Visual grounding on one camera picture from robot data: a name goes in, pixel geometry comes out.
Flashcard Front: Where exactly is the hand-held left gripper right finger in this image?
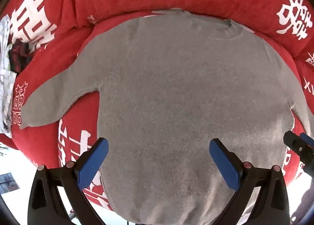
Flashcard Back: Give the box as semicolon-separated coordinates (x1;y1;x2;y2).
209;138;291;225

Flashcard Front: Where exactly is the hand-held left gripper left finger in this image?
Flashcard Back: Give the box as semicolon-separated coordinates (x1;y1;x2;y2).
27;137;110;225

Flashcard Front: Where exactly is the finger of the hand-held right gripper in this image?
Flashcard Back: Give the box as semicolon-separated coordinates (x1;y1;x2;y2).
300;133;314;147
283;130;314;174

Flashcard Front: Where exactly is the grey knit sweater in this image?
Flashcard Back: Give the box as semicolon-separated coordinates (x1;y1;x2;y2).
19;10;314;224

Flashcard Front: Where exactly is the dark framed object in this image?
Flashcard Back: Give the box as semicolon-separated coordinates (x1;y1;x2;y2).
0;172;19;195

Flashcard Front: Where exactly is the white patterned cloth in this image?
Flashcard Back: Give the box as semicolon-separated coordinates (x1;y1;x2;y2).
0;15;17;138

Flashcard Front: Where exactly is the dark red black cloth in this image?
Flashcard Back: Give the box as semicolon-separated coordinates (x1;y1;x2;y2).
8;42;33;73

